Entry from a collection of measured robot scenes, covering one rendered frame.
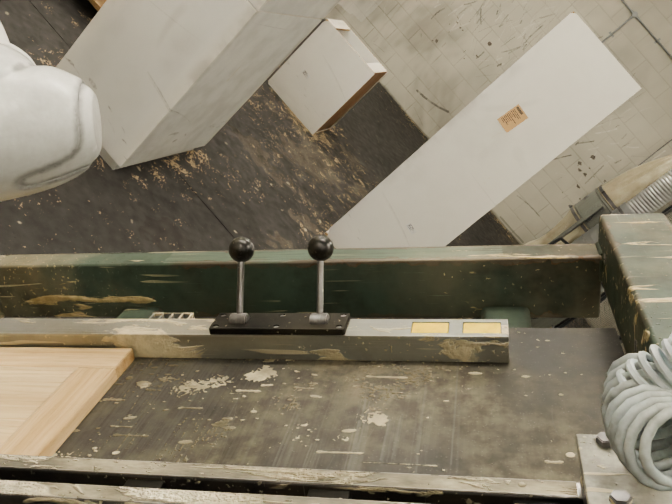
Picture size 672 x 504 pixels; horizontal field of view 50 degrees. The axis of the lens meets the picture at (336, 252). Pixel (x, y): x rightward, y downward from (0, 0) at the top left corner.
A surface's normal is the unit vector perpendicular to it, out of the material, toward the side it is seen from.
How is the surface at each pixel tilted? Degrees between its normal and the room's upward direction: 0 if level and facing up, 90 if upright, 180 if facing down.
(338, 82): 90
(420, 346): 90
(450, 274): 90
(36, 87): 31
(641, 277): 50
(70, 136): 55
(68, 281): 90
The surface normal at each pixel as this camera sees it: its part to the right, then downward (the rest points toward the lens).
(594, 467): -0.10, -0.92
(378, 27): -0.31, 0.26
